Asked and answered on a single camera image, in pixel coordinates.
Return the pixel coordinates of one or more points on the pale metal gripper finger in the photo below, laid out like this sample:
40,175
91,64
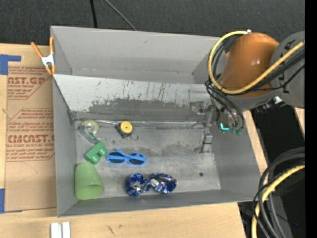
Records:
207,140
200,108

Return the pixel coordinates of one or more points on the yellow and black round gadget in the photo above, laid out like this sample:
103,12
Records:
125,128

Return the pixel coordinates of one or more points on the brown cardboard board, red print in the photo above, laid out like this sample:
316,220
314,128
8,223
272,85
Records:
29,172

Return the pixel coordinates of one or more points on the blue sunglasses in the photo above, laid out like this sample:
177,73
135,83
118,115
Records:
126,158

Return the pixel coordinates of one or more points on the green plastic toy block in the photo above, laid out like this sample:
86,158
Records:
95,152

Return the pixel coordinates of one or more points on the grey metal bin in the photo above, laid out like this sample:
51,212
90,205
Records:
173,152

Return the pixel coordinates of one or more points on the clear green tape dispenser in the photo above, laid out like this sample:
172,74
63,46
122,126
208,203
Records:
89,130

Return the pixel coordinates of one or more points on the black cylinder on white bracket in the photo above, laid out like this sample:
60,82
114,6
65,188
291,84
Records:
271,103

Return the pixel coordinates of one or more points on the crumpled blue foil wrapper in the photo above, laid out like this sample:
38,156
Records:
164,183
136,185

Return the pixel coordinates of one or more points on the light green plastic cup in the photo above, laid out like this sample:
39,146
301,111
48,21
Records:
87,182

